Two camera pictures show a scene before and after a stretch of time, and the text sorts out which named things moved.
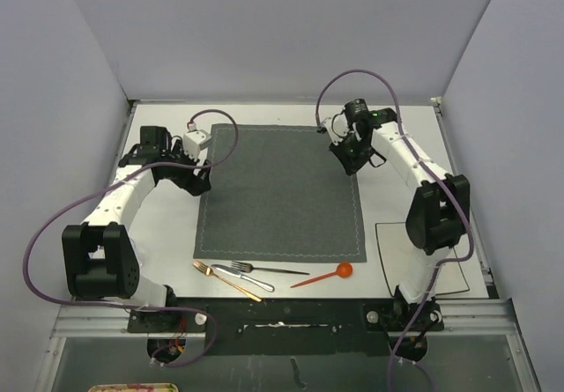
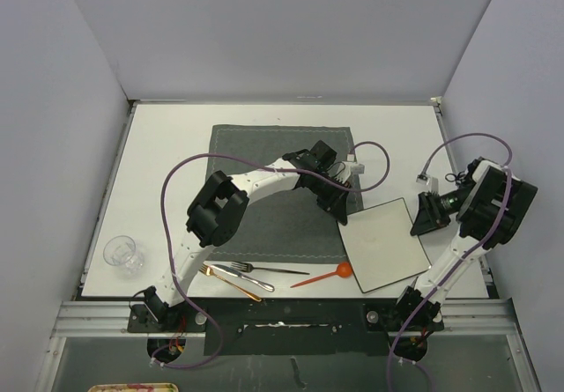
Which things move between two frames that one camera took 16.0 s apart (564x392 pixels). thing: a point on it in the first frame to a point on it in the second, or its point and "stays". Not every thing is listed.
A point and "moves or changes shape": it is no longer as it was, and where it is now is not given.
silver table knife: (234, 272) stays
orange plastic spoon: (344, 270) stays
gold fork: (208, 270) stays
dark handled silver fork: (248, 268) stays
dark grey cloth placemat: (285, 195) stays
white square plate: (402, 260) moves or changes shape
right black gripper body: (353, 154) to (439, 208)
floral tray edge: (158, 387) stays
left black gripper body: (184, 178) to (326, 196)
